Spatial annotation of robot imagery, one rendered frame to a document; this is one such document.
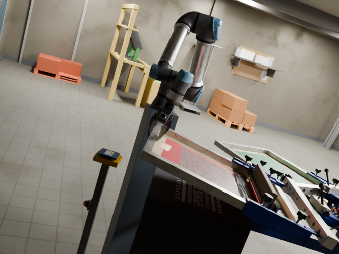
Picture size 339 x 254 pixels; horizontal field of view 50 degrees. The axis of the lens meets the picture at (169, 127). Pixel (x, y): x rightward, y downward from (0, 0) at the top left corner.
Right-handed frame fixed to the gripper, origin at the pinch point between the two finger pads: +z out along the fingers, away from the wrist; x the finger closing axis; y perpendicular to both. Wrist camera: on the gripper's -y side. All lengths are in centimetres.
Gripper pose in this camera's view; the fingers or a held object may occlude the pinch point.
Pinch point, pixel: (153, 136)
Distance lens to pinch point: 176.8
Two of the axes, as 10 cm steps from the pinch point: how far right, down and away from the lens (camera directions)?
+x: -8.9, -4.6, -0.4
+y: 0.6, -2.2, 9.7
